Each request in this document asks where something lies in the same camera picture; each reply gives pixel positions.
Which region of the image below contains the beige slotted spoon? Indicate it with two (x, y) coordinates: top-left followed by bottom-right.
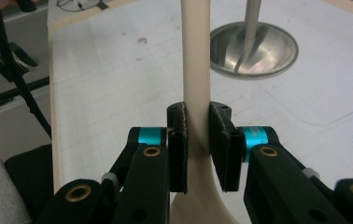
(168, 0), (242, 224)

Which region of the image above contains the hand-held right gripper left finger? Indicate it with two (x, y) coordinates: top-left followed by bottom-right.
(136, 101), (189, 194)

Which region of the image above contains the black gripper strap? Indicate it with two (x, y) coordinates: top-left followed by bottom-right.
(0, 10), (53, 139)

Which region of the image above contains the black bracket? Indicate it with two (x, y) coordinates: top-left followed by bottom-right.
(0, 41), (39, 84)

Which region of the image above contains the aluminium rail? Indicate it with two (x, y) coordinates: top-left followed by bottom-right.
(0, 83), (51, 121)

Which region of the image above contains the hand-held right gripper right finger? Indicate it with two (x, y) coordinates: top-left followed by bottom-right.
(208, 100), (271, 193)

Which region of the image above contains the dark cloth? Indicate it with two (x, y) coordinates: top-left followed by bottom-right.
(4, 143), (55, 220)

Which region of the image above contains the thin black wire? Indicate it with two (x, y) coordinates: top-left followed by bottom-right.
(55, 0), (110, 13)

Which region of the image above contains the metal utensil stand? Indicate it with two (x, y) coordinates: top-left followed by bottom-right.
(209, 0), (300, 80)

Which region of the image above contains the white grid mat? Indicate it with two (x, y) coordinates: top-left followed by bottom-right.
(47, 0), (353, 224)

